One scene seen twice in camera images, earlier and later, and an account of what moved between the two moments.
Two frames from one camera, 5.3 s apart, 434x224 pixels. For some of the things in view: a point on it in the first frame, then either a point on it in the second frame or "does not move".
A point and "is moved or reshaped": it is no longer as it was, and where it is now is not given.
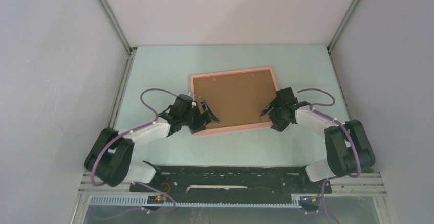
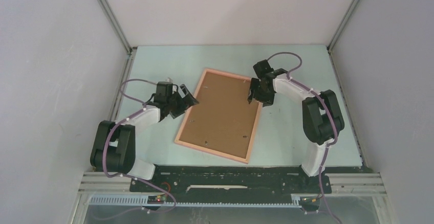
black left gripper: (201, 117) → (185, 103)
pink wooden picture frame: (236, 128) is moved or reshaped
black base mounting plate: (230, 180) does not move
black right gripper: (279, 126) → (267, 101)
